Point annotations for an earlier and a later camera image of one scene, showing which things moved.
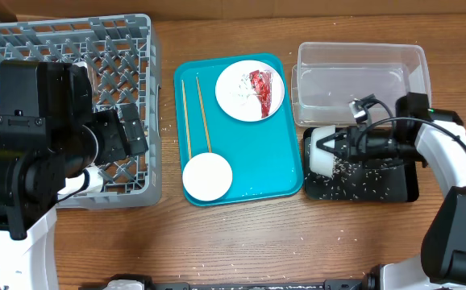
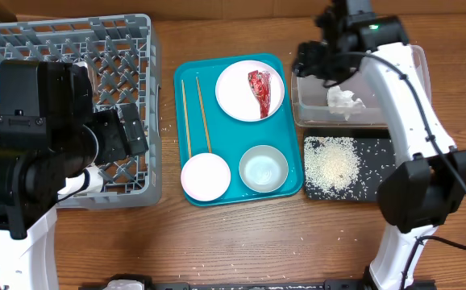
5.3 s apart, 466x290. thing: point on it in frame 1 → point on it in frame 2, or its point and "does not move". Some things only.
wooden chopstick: [203, 116] does not move
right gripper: [342, 143] → [305, 61]
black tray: [360, 182] does not move
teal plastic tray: [264, 155] does not move
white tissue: [243, 90] → [343, 101]
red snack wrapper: [261, 83] does not move
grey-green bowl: [322, 160] → [263, 169]
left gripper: [116, 147] does not move
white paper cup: [89, 181] does not move
